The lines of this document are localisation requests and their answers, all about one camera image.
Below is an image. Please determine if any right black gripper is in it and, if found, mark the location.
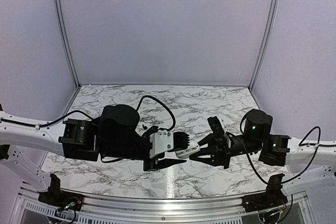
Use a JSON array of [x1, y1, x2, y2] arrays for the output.
[[188, 132, 264, 169]]

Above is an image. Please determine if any white earbud charging case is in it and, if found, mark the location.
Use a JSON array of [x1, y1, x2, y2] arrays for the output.
[[175, 142, 201, 159]]

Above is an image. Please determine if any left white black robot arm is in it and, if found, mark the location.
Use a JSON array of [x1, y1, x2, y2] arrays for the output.
[[1, 104, 190, 206]]

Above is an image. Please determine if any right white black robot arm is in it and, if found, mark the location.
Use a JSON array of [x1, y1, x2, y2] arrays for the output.
[[189, 109, 335, 207]]

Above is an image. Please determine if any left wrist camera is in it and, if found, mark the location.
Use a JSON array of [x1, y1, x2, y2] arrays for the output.
[[150, 130, 190, 157]]

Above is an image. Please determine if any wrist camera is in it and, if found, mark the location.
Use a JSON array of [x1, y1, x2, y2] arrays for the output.
[[207, 116, 226, 141], [150, 130, 190, 157]]

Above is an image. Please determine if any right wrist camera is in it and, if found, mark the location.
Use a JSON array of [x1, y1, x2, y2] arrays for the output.
[[207, 116, 226, 141]]

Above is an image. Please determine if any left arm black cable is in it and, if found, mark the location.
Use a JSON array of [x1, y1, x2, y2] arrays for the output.
[[136, 95, 176, 133]]

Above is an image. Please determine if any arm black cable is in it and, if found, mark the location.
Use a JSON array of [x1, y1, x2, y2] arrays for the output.
[[136, 95, 176, 133], [228, 125, 321, 185]]

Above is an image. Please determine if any aluminium front rail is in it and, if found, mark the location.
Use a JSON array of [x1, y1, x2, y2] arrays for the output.
[[15, 189, 310, 224]]

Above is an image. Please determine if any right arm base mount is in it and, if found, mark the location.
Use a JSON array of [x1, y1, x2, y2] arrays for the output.
[[241, 174, 288, 212]]

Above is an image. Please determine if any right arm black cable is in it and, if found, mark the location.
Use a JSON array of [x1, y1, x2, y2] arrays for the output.
[[228, 125, 321, 185]]

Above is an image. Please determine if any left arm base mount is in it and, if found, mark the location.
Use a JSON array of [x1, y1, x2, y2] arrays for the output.
[[38, 174, 84, 211]]

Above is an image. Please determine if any right corner aluminium post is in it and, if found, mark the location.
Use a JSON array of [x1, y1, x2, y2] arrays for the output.
[[248, 0, 279, 92]]

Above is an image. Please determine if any corner aluminium post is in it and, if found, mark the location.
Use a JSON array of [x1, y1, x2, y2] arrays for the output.
[[248, 0, 279, 92], [54, 0, 81, 89]]

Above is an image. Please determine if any left corner aluminium post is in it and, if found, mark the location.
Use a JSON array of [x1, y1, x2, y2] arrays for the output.
[[54, 0, 81, 89]]

